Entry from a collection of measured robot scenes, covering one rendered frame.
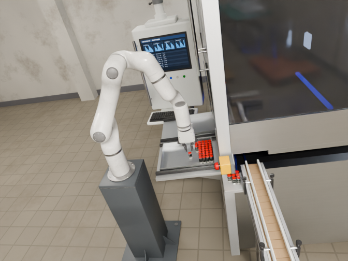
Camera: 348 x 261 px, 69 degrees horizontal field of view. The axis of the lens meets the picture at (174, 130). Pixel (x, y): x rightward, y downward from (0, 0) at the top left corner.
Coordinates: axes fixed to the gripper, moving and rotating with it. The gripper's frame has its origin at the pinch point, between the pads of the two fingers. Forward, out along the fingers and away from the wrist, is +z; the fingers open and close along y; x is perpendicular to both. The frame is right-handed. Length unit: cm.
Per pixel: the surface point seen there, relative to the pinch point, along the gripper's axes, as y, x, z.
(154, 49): 23, -85, -41
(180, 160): 6.5, 1.1, 8.6
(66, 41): 212, -317, -20
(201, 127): -8.6, -34.3, 8.6
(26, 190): 216, -79, 97
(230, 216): -20, 17, 48
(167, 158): 15.7, -2.1, 8.6
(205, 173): -8.8, 15.5, 8.8
